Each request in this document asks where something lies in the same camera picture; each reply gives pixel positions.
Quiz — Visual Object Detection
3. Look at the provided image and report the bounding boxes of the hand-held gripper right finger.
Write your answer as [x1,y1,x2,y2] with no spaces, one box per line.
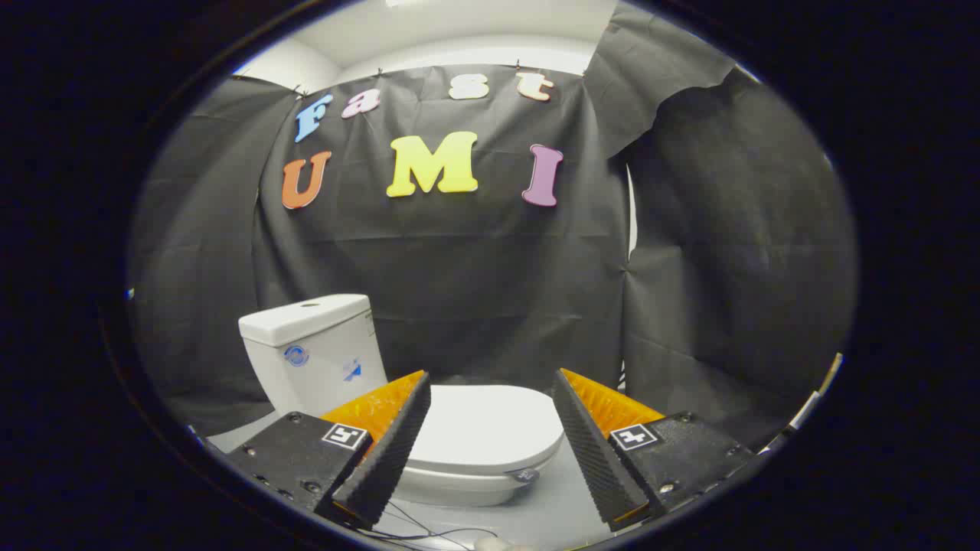
[553,368,756,533]

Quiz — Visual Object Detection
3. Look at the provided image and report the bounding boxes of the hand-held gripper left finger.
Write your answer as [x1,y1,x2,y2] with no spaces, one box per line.
[222,370,432,530]

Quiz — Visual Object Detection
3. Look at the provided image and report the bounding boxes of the black backdrop cloth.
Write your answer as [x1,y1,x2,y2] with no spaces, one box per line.
[127,3,857,454]

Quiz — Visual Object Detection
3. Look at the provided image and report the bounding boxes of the white ceramic toilet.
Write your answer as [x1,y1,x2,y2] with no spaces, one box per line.
[239,295,565,507]

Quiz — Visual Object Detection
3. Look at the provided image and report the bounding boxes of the thin black floor cable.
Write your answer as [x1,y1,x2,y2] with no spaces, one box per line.
[367,501,500,551]

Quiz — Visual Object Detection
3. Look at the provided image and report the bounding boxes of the white toilet seat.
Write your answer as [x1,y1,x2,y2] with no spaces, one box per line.
[396,442,565,488]

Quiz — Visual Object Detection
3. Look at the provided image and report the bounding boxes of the white cistern cover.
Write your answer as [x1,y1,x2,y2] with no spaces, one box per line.
[239,295,374,347]

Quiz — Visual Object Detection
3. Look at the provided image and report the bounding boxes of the white toilet lid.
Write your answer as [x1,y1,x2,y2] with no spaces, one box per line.
[398,384,565,472]

